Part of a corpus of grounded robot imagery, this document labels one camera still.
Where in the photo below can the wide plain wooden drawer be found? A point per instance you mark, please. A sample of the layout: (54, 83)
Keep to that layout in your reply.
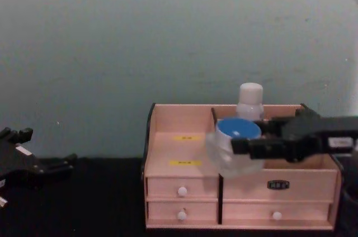
(246, 212)

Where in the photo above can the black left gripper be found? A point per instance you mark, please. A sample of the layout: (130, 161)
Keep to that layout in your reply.
(19, 164)

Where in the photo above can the black table cloth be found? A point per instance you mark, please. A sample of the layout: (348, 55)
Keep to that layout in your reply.
(106, 200)

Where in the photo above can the white plastic bottle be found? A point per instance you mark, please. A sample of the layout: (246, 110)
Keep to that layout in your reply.
(250, 100)

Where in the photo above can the wooden desktop organizer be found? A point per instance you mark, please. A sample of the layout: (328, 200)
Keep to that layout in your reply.
(179, 147)

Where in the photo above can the wide drawer with black plate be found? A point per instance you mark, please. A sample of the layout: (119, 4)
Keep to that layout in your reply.
(246, 188)

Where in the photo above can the small wooden drawer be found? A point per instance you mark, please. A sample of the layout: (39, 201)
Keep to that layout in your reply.
(201, 211)
(201, 188)

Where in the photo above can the clear jar with blue lid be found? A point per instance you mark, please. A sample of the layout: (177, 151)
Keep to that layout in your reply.
(223, 150)

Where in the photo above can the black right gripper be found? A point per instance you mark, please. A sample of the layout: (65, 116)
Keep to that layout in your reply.
(305, 136)

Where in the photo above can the yellow label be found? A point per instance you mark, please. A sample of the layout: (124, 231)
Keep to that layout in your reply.
(187, 137)
(185, 162)

